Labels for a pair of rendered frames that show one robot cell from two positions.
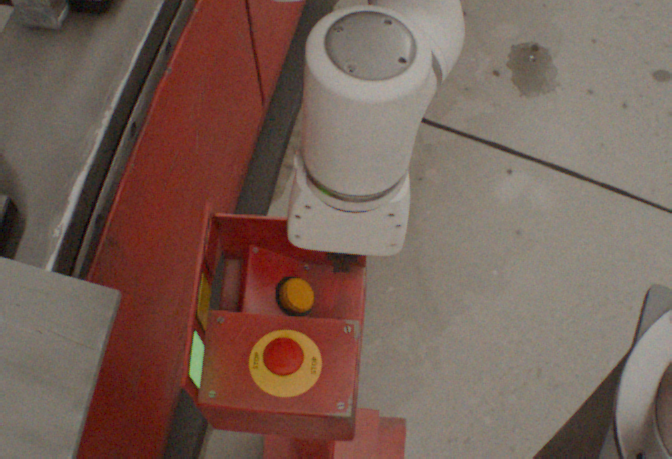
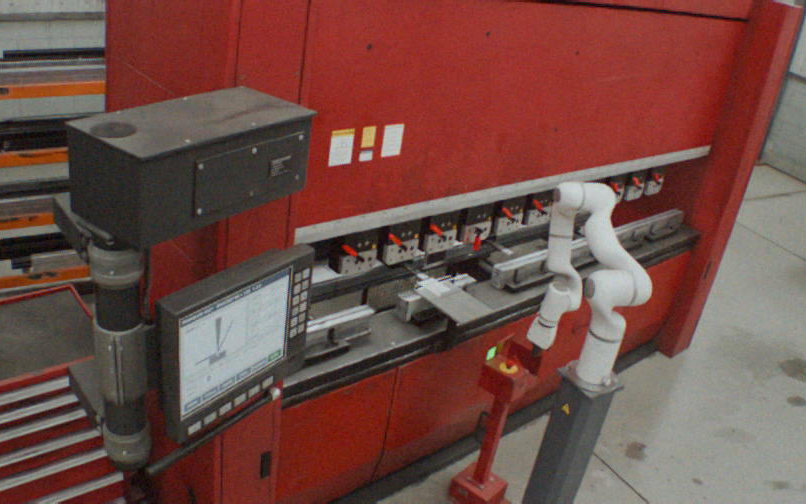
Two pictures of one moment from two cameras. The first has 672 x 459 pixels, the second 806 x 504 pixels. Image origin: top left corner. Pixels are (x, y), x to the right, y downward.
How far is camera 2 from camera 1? 2.35 m
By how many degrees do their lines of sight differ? 40
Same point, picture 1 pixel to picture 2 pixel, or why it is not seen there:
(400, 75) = (561, 291)
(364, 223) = (543, 333)
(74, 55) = (500, 295)
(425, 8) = (574, 293)
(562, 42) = (657, 450)
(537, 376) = not seen: outside the picture
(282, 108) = (535, 409)
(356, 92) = (553, 290)
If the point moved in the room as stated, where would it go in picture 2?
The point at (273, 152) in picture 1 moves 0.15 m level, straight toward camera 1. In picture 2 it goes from (523, 417) to (515, 433)
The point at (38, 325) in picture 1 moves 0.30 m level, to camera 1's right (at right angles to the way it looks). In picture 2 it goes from (474, 306) to (543, 336)
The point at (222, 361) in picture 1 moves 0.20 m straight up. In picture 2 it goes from (495, 360) to (505, 319)
